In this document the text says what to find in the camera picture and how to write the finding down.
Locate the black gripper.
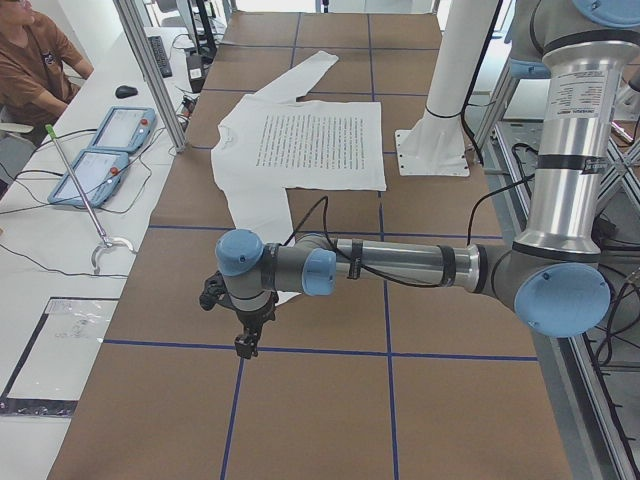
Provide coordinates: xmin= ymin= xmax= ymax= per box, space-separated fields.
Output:
xmin=234 ymin=293 xmax=278 ymax=358

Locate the white long-sleeve printed shirt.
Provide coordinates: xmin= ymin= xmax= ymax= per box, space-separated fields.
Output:
xmin=210 ymin=50 xmax=389 ymax=306

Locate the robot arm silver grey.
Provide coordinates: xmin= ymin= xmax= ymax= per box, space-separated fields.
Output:
xmin=200 ymin=1 xmax=639 ymax=359

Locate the metal reacher grabber stick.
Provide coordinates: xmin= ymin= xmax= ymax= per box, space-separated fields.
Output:
xmin=45 ymin=124 xmax=137 ymax=277

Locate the clear plastic bag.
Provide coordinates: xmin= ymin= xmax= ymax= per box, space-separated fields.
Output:
xmin=1 ymin=297 xmax=118 ymax=418

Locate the lower blue teach pendant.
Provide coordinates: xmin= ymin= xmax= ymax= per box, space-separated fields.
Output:
xmin=48 ymin=149 xmax=129 ymax=207

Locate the blue teach pendant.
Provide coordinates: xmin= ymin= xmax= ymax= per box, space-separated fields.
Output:
xmin=48 ymin=149 xmax=129 ymax=207
xmin=89 ymin=106 xmax=157 ymax=154

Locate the upper blue teach pendant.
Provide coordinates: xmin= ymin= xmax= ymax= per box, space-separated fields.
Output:
xmin=89 ymin=106 xmax=157 ymax=154

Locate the white central mounting column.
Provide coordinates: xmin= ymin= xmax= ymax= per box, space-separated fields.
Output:
xmin=395 ymin=0 xmax=502 ymax=177

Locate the black computer mouse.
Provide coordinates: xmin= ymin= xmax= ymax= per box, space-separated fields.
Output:
xmin=114 ymin=85 xmax=138 ymax=99

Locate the black power adapter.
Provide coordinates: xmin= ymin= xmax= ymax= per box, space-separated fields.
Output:
xmin=186 ymin=54 xmax=206 ymax=93

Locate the black keyboard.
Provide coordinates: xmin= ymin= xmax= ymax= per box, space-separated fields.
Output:
xmin=148 ymin=35 xmax=173 ymax=78

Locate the person in brown shirt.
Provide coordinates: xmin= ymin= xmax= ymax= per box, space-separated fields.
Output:
xmin=1 ymin=1 xmax=93 ymax=145

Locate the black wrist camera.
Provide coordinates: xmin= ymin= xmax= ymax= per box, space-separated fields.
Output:
xmin=199 ymin=271 xmax=233 ymax=311

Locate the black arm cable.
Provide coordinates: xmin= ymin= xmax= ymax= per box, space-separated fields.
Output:
xmin=279 ymin=195 xmax=536 ymax=288

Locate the aluminium frame post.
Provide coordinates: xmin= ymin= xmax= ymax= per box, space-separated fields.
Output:
xmin=113 ymin=0 xmax=186 ymax=153

